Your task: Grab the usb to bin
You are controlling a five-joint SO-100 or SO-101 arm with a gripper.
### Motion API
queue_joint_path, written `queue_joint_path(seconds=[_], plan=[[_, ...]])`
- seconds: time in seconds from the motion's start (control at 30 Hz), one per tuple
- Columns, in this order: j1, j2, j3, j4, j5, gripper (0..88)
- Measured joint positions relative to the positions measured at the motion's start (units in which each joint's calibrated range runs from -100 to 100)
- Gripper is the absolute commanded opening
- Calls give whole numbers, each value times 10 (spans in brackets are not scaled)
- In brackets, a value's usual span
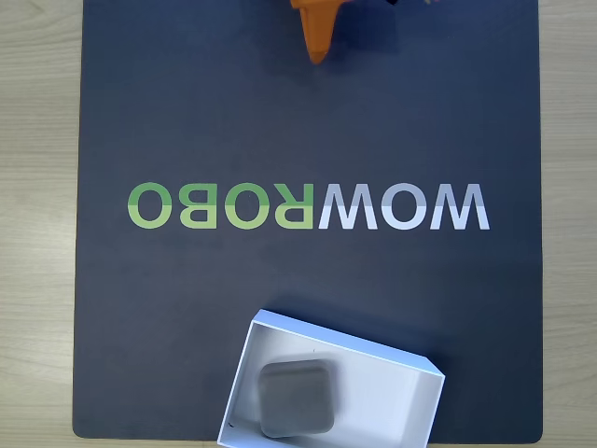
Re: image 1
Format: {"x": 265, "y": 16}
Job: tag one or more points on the dark mat with WOWROBO print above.
{"x": 280, "y": 140}

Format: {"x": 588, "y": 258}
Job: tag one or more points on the grey rounded square usb block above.
{"x": 296, "y": 399}

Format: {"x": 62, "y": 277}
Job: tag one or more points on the white cardboard box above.
{"x": 387, "y": 401}

